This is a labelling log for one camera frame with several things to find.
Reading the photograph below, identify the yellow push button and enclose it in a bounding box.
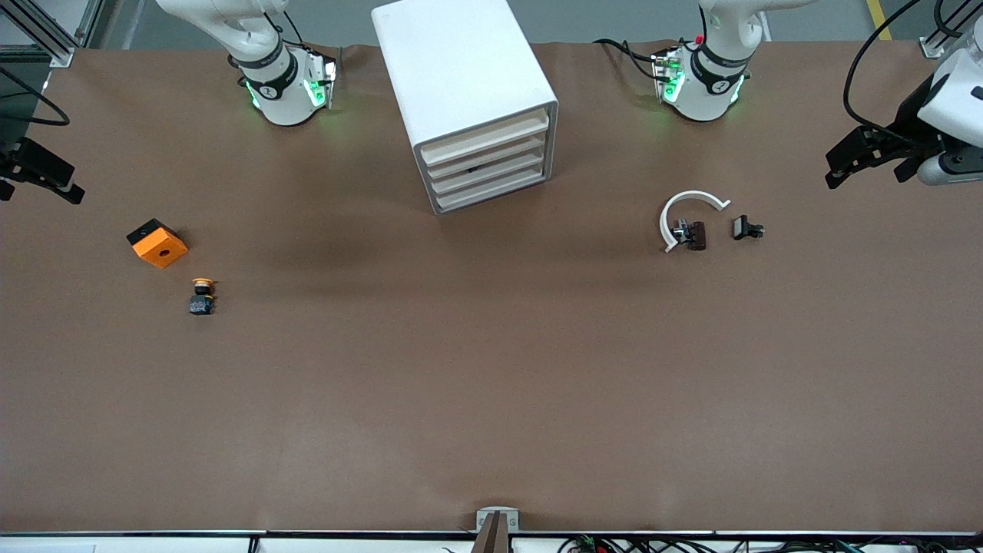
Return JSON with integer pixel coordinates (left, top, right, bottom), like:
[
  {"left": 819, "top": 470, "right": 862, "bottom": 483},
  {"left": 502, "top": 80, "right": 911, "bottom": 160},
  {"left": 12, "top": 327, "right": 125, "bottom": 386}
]
[{"left": 189, "top": 277, "right": 217, "bottom": 316}]

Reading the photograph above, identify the orange black box with hole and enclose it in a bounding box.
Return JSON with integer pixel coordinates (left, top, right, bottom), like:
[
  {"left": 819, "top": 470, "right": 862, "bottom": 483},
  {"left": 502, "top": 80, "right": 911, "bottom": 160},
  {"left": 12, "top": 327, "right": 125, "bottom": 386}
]
[{"left": 126, "top": 218, "right": 189, "bottom": 270}]

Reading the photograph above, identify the white curved plastic piece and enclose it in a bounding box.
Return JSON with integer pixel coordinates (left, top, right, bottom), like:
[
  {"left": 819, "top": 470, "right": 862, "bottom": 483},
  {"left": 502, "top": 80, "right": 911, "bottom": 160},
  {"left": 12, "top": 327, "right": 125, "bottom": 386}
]
[{"left": 660, "top": 190, "right": 731, "bottom": 253}]

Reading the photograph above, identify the small brown connector block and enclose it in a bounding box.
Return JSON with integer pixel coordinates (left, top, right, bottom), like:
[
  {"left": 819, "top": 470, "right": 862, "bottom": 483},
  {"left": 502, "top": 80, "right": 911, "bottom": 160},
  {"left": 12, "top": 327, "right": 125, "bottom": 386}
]
[{"left": 673, "top": 220, "right": 707, "bottom": 252}]

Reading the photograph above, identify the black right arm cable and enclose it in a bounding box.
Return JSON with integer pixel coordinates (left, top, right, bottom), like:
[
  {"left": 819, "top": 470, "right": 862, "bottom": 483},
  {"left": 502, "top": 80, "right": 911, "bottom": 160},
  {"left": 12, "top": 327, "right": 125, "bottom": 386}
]
[{"left": 0, "top": 68, "right": 71, "bottom": 128}]

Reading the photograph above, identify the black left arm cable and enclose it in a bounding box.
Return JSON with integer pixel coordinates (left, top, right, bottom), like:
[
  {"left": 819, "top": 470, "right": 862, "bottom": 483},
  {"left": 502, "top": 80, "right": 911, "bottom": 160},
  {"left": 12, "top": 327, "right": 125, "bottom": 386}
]
[{"left": 842, "top": 0, "right": 922, "bottom": 131}]

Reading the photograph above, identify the aluminium frame profile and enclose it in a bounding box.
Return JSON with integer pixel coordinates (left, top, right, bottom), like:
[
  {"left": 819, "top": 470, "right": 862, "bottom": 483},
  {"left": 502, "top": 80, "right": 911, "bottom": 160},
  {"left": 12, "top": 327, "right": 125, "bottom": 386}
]
[
  {"left": 920, "top": 0, "right": 983, "bottom": 60},
  {"left": 0, "top": 0, "right": 105, "bottom": 68}
]

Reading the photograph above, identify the black arm base cable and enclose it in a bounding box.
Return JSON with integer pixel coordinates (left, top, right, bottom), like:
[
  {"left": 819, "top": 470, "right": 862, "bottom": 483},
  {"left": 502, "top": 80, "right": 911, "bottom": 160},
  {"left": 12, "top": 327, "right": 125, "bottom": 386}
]
[{"left": 593, "top": 38, "right": 663, "bottom": 82}]

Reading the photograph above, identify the grey metal mount bracket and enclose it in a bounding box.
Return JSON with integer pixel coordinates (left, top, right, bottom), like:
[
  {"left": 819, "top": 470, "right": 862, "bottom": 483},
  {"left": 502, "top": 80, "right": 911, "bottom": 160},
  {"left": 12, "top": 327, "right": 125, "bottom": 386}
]
[{"left": 476, "top": 507, "right": 520, "bottom": 533}]

